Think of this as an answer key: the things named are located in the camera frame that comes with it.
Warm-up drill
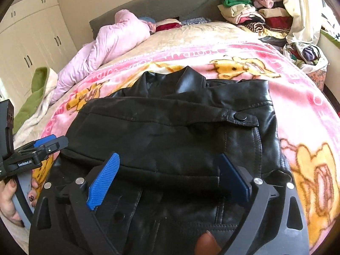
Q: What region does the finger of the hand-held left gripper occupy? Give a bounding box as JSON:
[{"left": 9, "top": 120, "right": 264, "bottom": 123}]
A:
[
  {"left": 34, "top": 135, "right": 57, "bottom": 148},
  {"left": 12, "top": 135, "right": 69, "bottom": 163}
]

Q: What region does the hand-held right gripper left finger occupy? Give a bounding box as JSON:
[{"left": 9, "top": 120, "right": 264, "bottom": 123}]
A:
[{"left": 28, "top": 151, "right": 120, "bottom": 255}]

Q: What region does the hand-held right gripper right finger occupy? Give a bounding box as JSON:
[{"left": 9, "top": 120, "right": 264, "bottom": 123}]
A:
[{"left": 215, "top": 153, "right": 310, "bottom": 255}]

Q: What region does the black leather jacket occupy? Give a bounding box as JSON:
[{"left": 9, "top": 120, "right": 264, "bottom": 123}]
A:
[{"left": 40, "top": 66, "right": 294, "bottom": 255}]

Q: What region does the white bag of clothes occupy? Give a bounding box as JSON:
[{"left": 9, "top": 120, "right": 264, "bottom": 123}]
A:
[{"left": 283, "top": 41, "right": 329, "bottom": 73}]

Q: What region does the pile of folded clothes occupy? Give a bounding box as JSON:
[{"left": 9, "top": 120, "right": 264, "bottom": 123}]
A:
[{"left": 218, "top": 0, "right": 293, "bottom": 42}]

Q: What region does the person's left hand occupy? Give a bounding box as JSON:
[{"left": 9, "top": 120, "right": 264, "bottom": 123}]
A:
[{"left": 0, "top": 178, "right": 40, "bottom": 223}]

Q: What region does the person's right hand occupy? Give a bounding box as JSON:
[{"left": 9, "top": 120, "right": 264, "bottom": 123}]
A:
[{"left": 195, "top": 230, "right": 221, "bottom": 255}]

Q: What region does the white fleece cloth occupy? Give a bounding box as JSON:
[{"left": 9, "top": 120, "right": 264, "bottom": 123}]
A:
[{"left": 13, "top": 70, "right": 59, "bottom": 152}]

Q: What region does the white wardrobe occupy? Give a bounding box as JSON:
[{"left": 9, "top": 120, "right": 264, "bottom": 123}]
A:
[{"left": 0, "top": 0, "right": 78, "bottom": 107}]

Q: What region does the pink printed blanket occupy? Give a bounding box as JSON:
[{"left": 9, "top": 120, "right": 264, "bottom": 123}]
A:
[{"left": 32, "top": 41, "right": 340, "bottom": 245}]

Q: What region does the light pink puffer jacket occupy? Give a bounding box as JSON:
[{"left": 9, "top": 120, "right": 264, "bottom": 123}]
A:
[{"left": 50, "top": 9, "right": 158, "bottom": 105}]

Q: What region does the floral laundry basket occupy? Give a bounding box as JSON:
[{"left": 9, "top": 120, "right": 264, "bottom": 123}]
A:
[{"left": 308, "top": 64, "right": 329, "bottom": 92}]

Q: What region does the beige bedspread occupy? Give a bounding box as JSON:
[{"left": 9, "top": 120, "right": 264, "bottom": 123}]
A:
[{"left": 101, "top": 21, "right": 269, "bottom": 70}]

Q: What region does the blue patterned pillow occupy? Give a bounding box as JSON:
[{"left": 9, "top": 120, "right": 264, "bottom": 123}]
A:
[{"left": 182, "top": 17, "right": 212, "bottom": 26}]

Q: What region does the red pillow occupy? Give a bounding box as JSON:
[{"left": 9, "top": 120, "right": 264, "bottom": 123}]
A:
[{"left": 155, "top": 18, "right": 183, "bottom": 32}]

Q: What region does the green window sill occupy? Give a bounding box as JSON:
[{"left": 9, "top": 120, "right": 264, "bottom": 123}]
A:
[{"left": 320, "top": 29, "right": 340, "bottom": 46}]

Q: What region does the cream curtain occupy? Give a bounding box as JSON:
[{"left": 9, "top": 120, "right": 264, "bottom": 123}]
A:
[{"left": 283, "top": 0, "right": 323, "bottom": 46}]

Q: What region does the grey bed headboard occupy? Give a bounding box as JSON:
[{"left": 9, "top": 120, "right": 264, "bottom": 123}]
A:
[{"left": 89, "top": 0, "right": 225, "bottom": 33}]

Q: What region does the black and white cloth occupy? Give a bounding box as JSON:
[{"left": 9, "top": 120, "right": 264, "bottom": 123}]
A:
[{"left": 320, "top": 0, "right": 340, "bottom": 38}]

